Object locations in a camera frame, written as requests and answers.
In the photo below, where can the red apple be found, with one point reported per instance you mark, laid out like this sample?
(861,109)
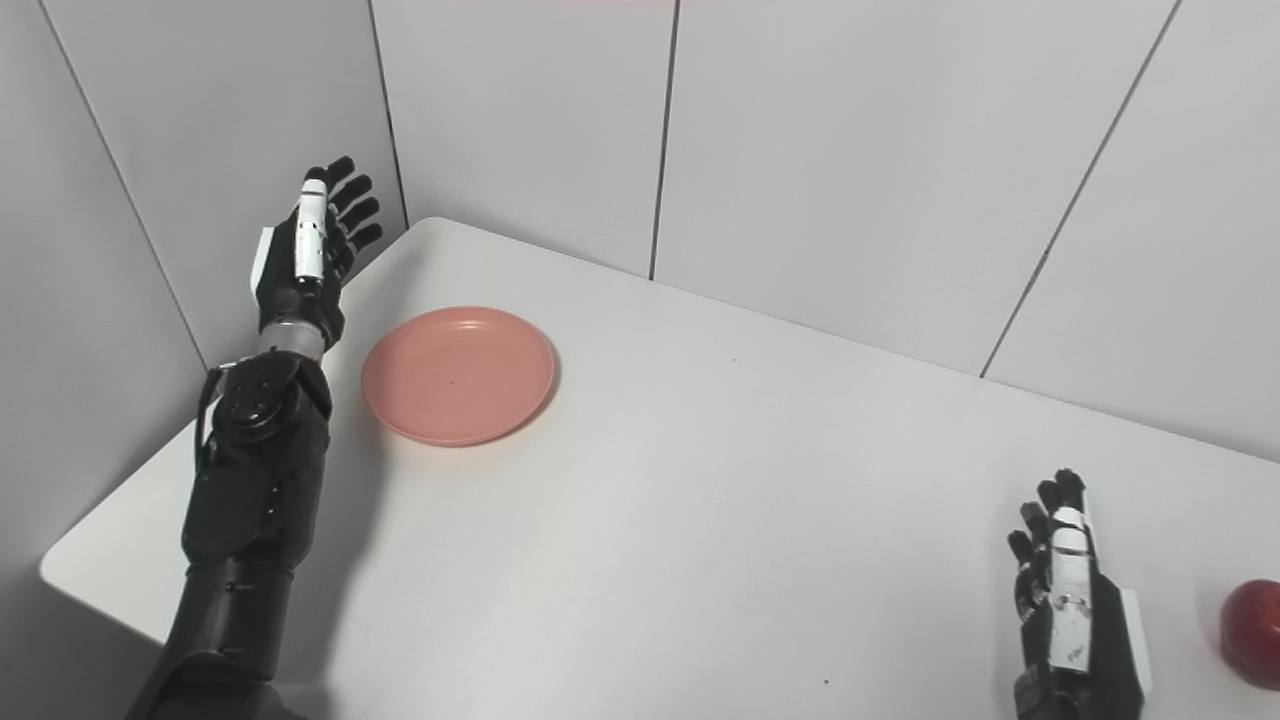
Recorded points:
(1255,635)

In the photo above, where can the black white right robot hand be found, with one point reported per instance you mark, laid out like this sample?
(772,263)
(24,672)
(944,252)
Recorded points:
(1095,680)

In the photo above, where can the pink round plate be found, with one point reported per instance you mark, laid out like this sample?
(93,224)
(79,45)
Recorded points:
(458,378)

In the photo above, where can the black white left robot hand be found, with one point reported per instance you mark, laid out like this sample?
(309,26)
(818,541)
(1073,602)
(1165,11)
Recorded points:
(290,300)

